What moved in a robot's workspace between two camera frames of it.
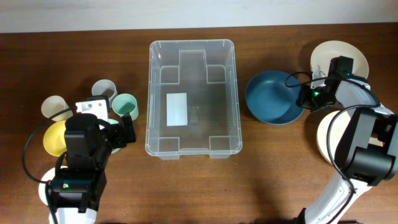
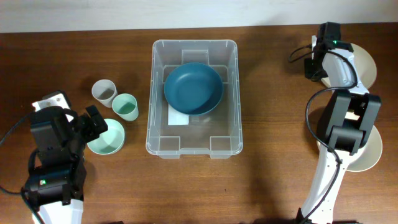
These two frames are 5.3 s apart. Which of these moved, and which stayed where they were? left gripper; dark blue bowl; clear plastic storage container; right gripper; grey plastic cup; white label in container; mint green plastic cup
Moved: dark blue bowl; left gripper; right gripper
Stayed: grey plastic cup; white label in container; clear plastic storage container; mint green plastic cup
